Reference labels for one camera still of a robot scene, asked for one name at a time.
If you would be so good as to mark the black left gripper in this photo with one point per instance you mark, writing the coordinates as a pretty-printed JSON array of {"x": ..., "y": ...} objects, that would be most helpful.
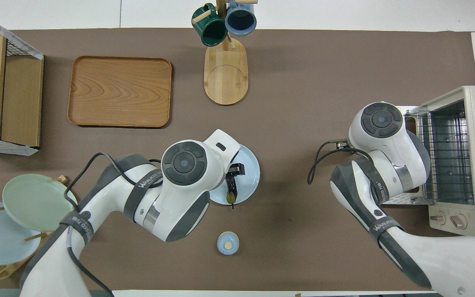
[{"x": 237, "y": 169}]

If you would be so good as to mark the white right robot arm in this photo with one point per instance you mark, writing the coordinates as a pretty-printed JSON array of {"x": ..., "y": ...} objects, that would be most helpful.
[{"x": 386, "y": 140}]

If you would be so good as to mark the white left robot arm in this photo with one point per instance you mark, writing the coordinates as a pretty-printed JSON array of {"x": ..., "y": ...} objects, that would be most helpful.
[{"x": 171, "y": 198}]

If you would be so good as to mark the wooden mug tree stand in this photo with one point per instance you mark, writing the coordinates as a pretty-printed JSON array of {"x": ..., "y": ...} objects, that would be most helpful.
[{"x": 226, "y": 78}]

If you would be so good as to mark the brown table mat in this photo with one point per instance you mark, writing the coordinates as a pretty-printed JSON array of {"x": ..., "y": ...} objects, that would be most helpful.
[{"x": 287, "y": 82}]

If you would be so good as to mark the wooden serving tray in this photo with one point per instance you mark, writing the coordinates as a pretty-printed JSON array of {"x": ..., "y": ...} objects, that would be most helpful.
[{"x": 120, "y": 90}]

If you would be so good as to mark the dark green mug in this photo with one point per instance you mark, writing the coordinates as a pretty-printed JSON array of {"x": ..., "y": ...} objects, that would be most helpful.
[{"x": 212, "y": 31}]

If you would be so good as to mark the blue mug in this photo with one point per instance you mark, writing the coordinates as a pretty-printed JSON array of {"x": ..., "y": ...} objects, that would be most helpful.
[{"x": 241, "y": 20}]

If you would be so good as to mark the wooden plate rack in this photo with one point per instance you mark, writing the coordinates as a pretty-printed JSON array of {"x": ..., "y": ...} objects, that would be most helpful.
[{"x": 61, "y": 179}]

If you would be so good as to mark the mint green plate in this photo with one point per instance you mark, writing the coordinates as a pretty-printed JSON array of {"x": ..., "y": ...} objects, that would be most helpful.
[{"x": 35, "y": 202}]

